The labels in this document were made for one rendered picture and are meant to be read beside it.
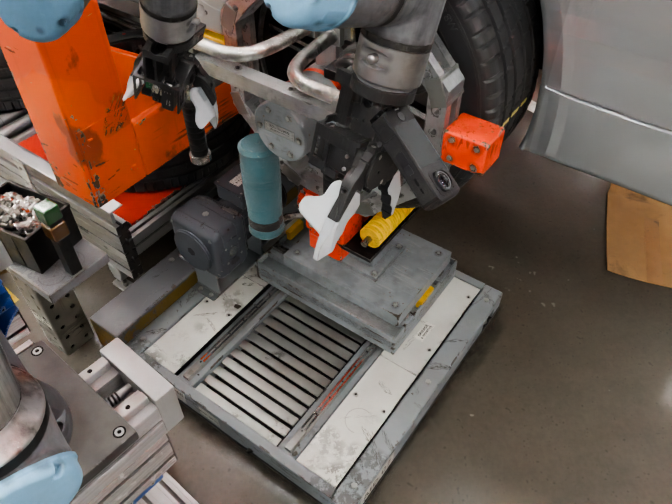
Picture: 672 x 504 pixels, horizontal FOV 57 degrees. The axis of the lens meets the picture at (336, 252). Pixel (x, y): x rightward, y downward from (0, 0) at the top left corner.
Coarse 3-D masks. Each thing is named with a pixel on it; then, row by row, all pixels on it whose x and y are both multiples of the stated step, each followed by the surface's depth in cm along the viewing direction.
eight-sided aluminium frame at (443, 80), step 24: (240, 0) 124; (240, 24) 130; (432, 48) 109; (432, 72) 107; (456, 72) 110; (240, 96) 142; (432, 96) 110; (456, 96) 111; (432, 120) 113; (432, 144) 117; (288, 168) 147; (312, 168) 149; (360, 192) 143; (408, 192) 128
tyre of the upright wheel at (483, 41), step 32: (448, 0) 106; (480, 0) 108; (512, 0) 115; (256, 32) 139; (448, 32) 110; (480, 32) 108; (512, 32) 115; (480, 64) 110; (512, 64) 116; (480, 96) 114; (512, 96) 121; (512, 128) 133
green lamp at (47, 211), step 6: (48, 198) 134; (36, 204) 132; (42, 204) 132; (48, 204) 132; (54, 204) 132; (36, 210) 132; (42, 210) 131; (48, 210) 131; (54, 210) 132; (60, 210) 134; (42, 216) 131; (48, 216) 132; (54, 216) 133; (60, 216) 134; (42, 222) 134; (48, 222) 133; (54, 222) 134
